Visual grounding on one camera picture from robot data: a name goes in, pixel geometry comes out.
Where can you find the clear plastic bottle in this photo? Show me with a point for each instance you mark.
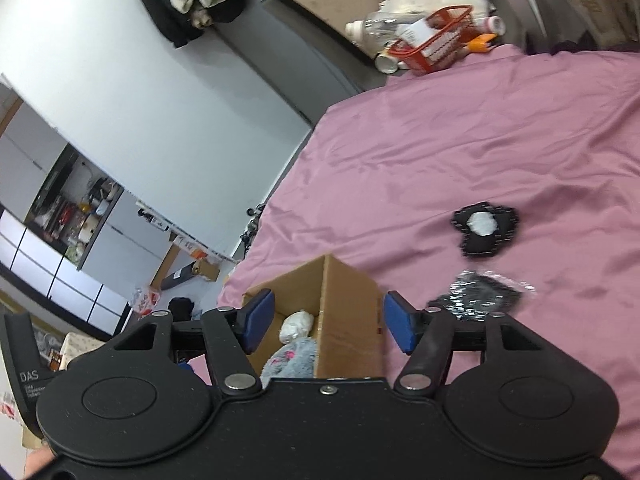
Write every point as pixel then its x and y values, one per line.
pixel 380 29

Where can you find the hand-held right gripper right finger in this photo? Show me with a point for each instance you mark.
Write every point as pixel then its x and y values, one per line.
pixel 399 322

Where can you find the paper cup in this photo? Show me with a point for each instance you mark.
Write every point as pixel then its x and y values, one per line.
pixel 386 62

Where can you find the red plastic basket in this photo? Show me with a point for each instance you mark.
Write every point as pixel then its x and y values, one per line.
pixel 440 47

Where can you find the small cardboard floor box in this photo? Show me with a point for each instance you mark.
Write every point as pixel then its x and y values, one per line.
pixel 205 269

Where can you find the pink bed sheet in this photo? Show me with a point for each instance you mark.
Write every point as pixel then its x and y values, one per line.
pixel 450 150

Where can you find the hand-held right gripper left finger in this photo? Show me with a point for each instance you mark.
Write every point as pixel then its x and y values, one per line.
pixel 259 320

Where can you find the red white snack bag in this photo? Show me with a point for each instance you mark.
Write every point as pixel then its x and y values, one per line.
pixel 146 299

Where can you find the white narrow rack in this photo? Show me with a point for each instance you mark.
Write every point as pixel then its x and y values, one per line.
pixel 190 237

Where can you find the black flat board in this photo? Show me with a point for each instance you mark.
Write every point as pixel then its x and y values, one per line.
pixel 176 277

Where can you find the black cloth with white puff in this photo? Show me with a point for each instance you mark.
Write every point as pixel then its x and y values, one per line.
pixel 487 232

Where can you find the black glittery packet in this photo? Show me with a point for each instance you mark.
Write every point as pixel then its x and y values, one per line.
pixel 475 295

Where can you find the orange small item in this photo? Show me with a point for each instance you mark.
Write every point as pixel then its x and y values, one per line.
pixel 480 43

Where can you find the black hanging jacket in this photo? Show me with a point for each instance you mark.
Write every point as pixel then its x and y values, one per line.
pixel 165 15

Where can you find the black clothes on floor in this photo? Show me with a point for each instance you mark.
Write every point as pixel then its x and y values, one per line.
pixel 180 308

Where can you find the person's left hand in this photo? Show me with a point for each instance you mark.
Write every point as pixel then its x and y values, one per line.
pixel 37 465

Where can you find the brown cardboard box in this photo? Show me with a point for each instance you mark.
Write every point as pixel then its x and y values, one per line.
pixel 350 320

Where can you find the white kitchen cabinets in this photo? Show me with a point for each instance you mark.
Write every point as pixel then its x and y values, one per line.
pixel 35 160

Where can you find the pink white bottle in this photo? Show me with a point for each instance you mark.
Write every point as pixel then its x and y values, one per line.
pixel 490 25

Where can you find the dotted tablecloth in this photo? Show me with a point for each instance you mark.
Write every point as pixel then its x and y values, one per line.
pixel 82 352

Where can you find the dark grey door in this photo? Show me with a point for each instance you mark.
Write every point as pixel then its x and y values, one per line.
pixel 300 57

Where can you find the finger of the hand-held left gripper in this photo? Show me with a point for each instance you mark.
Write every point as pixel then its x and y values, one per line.
pixel 185 367

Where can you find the grey-blue fluffy plush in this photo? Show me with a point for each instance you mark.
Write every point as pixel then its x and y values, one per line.
pixel 295 360

